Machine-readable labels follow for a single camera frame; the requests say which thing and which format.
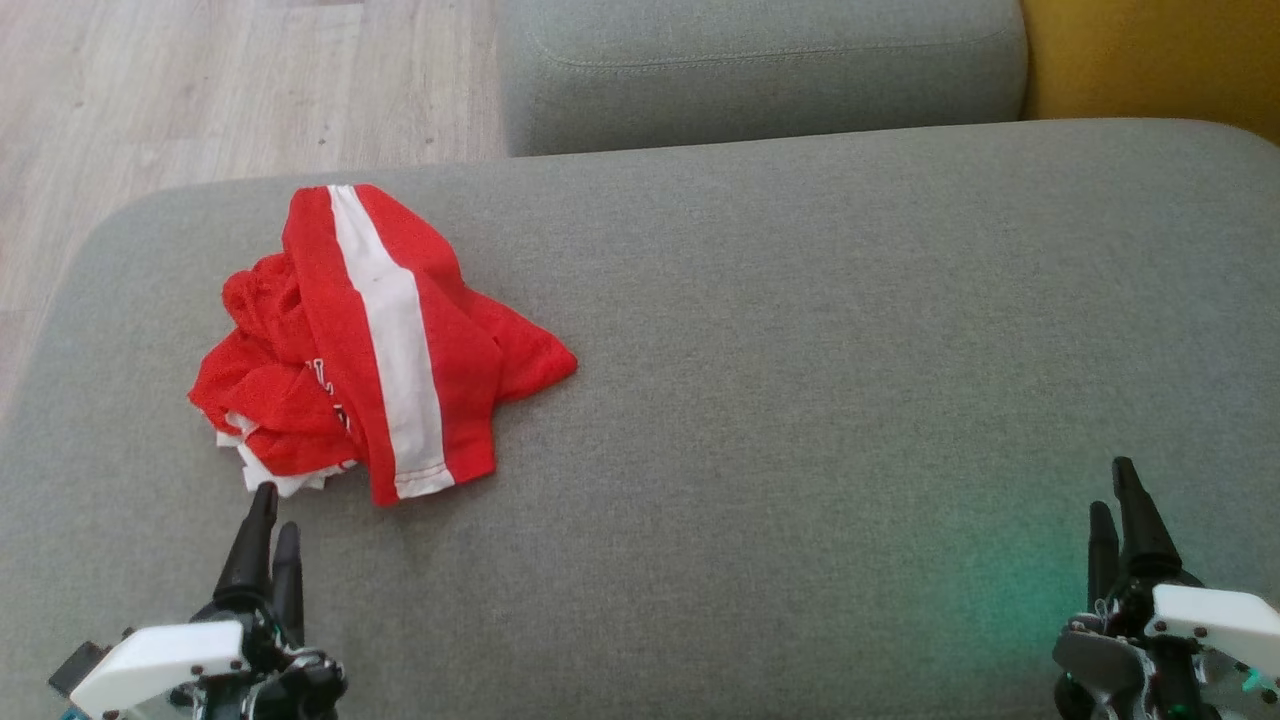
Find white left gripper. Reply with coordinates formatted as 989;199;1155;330
68;483;348;720

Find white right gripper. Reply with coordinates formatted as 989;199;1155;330
1052;457;1280;720

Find red basketball jersey white trim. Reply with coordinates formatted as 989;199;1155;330
188;252;361;498

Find red shorts white side stripes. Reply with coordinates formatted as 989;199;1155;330
282;183;579;508

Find large grey sofa seat cushion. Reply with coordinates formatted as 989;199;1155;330
0;118;1280;720

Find grey sofa chaise cushion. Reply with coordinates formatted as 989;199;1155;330
497;0;1029;158

